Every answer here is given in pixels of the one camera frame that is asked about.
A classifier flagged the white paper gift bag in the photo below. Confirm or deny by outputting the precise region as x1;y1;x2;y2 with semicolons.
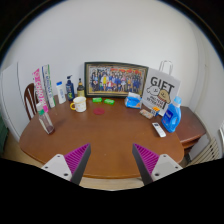
141;60;182;117

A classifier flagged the small orange blue box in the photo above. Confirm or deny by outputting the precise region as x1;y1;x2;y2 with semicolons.
150;106;161;117

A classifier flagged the green white toothpaste box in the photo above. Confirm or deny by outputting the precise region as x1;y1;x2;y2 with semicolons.
41;64;57;109

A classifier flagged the clear plastic drink bottle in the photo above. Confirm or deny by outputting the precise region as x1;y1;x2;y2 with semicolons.
35;102;56;135

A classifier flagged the dark blue pump bottle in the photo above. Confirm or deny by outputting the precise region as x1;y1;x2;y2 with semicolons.
65;75;76;102

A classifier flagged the white lotion bottle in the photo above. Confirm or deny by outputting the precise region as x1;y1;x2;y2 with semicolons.
55;81;67;105

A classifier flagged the framed group photograph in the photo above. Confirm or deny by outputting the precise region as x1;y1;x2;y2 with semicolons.
83;61;149;99

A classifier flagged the blue detergent bottle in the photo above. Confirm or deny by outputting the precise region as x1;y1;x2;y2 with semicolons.
161;96;183;134

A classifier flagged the wooden chair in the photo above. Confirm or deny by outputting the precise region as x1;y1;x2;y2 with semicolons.
23;82;40;121

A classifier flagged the blue tissue pack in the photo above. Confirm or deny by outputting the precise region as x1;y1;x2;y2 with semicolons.
124;91;143;110

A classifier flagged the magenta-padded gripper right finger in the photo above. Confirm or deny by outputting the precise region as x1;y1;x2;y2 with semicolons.
131;143;184;186

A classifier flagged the dark amber pump bottle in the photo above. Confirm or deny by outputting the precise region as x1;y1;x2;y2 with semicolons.
76;78;86;98

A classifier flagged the white remote control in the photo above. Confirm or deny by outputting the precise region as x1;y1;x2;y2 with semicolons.
152;122;167;138

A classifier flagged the pink white toothpaste box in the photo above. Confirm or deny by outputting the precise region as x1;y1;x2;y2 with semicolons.
32;68;49;113

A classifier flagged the white radiator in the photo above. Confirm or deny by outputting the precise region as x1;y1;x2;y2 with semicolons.
187;137;222;167

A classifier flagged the small snack packet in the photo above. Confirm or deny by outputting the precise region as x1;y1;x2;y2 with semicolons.
139;108;155;120

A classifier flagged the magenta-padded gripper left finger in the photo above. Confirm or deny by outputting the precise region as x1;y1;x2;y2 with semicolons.
41;143;92;186

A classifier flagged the flat round red coaster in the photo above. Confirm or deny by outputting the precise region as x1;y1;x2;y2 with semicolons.
93;107;106;116

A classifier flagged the white mug with yellow handle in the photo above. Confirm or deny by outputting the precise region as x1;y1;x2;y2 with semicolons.
69;96;88;113

